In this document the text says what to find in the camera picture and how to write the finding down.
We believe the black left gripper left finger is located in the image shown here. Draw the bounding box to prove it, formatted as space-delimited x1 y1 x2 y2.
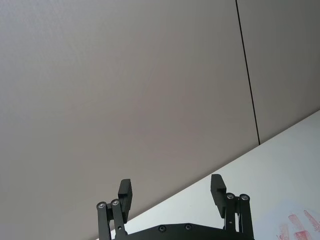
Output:
96 178 134 240

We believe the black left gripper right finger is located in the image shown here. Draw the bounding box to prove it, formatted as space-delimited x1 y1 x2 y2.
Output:
210 173 255 240

